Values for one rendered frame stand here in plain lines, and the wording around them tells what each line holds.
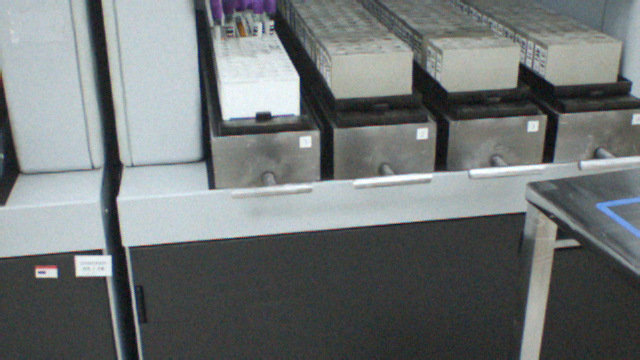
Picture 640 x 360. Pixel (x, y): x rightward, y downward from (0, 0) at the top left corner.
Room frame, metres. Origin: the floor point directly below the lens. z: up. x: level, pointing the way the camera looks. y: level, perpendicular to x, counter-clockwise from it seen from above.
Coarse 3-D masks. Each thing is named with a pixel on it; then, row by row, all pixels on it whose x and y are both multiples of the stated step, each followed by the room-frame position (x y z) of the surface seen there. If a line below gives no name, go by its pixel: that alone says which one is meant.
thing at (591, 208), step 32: (544, 192) 0.69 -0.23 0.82; (576, 192) 0.69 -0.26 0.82; (608, 192) 0.69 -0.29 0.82; (544, 224) 0.69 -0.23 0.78; (576, 224) 0.62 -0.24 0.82; (608, 224) 0.62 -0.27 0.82; (544, 256) 0.69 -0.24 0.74; (608, 256) 0.57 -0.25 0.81; (544, 288) 0.69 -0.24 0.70; (512, 352) 0.70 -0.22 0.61
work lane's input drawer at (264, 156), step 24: (216, 96) 1.01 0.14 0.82; (216, 120) 0.95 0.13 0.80; (240, 120) 0.91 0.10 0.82; (264, 120) 0.91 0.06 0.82; (288, 120) 0.91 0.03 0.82; (312, 120) 0.94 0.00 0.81; (216, 144) 0.88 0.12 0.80; (240, 144) 0.89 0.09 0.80; (264, 144) 0.89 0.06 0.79; (288, 144) 0.90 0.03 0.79; (312, 144) 0.90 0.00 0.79; (216, 168) 0.88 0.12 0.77; (240, 168) 0.89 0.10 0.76; (264, 168) 0.89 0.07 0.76; (288, 168) 0.90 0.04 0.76; (312, 168) 0.90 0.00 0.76; (240, 192) 0.84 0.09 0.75; (264, 192) 0.85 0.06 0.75; (288, 192) 0.85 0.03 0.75
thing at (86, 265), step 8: (80, 256) 0.85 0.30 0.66; (88, 256) 0.85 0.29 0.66; (96, 256) 0.85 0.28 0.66; (104, 256) 0.85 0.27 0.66; (80, 264) 0.85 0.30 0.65; (88, 264) 0.85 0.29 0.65; (96, 264) 0.85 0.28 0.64; (104, 264) 0.85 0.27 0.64; (80, 272) 0.85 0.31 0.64; (88, 272) 0.85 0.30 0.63; (96, 272) 0.85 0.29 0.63; (104, 272) 0.85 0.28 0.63
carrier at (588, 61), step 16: (544, 48) 1.04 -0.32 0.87; (560, 48) 1.04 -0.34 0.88; (576, 48) 1.04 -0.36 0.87; (592, 48) 1.04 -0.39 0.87; (608, 48) 1.05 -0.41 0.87; (544, 64) 1.04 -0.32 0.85; (560, 64) 1.04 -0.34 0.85; (576, 64) 1.04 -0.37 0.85; (592, 64) 1.04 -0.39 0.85; (608, 64) 1.05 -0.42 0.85; (560, 80) 1.04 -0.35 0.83; (576, 80) 1.04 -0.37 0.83; (592, 80) 1.05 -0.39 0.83; (608, 80) 1.05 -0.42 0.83
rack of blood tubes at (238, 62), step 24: (216, 48) 1.09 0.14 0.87; (240, 48) 1.10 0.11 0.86; (264, 48) 1.09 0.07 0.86; (216, 72) 1.09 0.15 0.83; (240, 72) 0.97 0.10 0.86; (264, 72) 0.96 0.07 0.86; (288, 72) 0.96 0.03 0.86; (240, 96) 0.92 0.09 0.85; (264, 96) 0.93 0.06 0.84; (288, 96) 0.93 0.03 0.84
